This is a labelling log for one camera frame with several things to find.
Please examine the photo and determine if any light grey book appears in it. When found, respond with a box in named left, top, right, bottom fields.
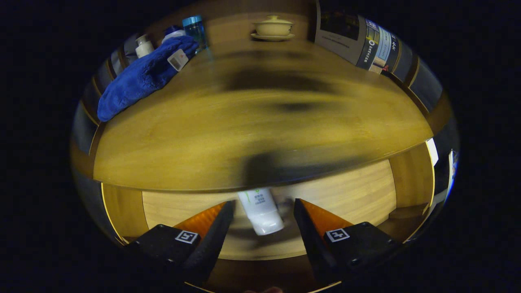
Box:
left=368, top=26, right=393, bottom=74

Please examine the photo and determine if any dark blue book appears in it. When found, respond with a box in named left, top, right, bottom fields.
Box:
left=314, top=10, right=380, bottom=70

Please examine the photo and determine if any beige lidded teacup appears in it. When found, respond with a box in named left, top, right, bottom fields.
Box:
left=253, top=15, right=293, bottom=37

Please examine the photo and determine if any blue folded towel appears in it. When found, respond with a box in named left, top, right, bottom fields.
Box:
left=97, top=35, right=199, bottom=122

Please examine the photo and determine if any black book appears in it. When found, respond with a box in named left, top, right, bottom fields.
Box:
left=383, top=35, right=401, bottom=74

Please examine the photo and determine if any wooden countertop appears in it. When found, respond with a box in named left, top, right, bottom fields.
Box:
left=93, top=39, right=434, bottom=192

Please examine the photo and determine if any white bottle with blue cap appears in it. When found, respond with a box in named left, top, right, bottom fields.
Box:
left=162, top=25, right=186, bottom=44

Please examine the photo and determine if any wooden cabinet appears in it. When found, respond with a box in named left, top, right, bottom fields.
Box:
left=70, top=0, right=460, bottom=245

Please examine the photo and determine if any black backdrop cloth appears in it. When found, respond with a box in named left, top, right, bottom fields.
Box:
left=71, top=37, right=460, bottom=204

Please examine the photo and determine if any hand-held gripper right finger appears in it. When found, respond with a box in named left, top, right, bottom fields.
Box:
left=294, top=198, right=401, bottom=285

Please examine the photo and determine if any beige saucer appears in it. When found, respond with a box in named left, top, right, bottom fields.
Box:
left=250, top=33, right=296, bottom=42

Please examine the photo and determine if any teal bottle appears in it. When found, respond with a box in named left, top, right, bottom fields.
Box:
left=182, top=15, right=209, bottom=51

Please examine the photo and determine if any white pump bottle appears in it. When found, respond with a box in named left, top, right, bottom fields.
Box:
left=135, top=34, right=155, bottom=59

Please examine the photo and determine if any white squeeze tube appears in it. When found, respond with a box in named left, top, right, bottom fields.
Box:
left=237, top=188, right=285, bottom=236

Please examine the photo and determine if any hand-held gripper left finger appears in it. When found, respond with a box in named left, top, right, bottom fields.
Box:
left=122, top=200, right=236, bottom=287

